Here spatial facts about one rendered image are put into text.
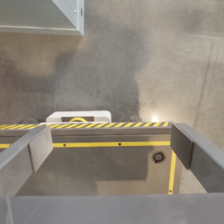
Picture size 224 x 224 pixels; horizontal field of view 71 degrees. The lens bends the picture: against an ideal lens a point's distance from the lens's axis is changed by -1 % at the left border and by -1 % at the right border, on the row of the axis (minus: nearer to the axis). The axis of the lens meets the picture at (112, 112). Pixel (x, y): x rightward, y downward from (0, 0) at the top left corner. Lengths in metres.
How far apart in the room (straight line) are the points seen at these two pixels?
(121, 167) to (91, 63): 0.46
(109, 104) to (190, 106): 0.39
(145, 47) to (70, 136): 0.50
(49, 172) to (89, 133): 0.18
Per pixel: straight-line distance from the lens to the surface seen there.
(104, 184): 0.55
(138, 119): 0.67
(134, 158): 0.50
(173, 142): 0.17
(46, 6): 0.47
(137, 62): 0.75
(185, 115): 0.85
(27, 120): 0.76
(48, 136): 0.17
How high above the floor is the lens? 0.74
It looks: 75 degrees down
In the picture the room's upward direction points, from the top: 179 degrees counter-clockwise
